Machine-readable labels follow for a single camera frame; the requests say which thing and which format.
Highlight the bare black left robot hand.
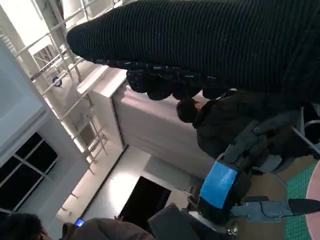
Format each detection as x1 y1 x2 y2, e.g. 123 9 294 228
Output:
197 111 320 226

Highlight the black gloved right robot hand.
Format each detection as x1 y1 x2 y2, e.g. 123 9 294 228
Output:
66 0 320 106

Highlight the pink bowl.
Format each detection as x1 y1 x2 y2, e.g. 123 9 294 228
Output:
306 164 320 240

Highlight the seated person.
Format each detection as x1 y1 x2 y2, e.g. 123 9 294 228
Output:
176 89 320 161

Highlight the green cutting mat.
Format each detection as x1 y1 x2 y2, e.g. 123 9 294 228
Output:
284 163 320 240

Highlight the white mesh front cabinet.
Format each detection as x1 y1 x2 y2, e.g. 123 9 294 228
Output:
76 64 201 166

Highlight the person in brown hood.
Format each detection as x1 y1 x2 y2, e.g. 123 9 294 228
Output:
61 216 156 240

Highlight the dark window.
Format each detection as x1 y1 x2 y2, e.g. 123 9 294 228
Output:
0 132 59 211

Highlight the person with dark hair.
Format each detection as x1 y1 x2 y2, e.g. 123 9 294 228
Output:
0 212 51 240

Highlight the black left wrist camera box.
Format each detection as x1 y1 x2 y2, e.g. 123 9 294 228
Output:
147 203 216 240

